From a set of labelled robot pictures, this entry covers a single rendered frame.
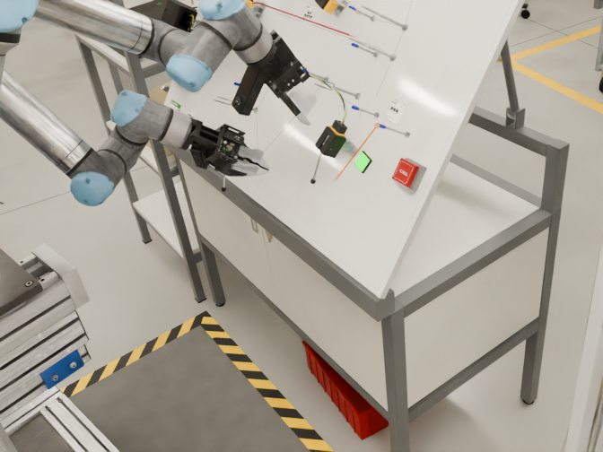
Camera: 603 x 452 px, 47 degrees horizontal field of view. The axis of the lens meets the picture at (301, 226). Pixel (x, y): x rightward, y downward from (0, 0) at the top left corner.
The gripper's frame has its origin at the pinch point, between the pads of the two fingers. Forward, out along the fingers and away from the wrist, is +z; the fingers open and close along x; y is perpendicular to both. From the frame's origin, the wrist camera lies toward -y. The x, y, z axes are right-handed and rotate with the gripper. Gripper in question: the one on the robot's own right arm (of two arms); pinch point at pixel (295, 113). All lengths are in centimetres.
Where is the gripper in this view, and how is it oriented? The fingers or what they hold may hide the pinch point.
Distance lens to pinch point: 152.7
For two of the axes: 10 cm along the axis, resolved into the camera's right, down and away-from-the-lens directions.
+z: 4.5, 4.3, 7.8
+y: 7.6, -6.4, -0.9
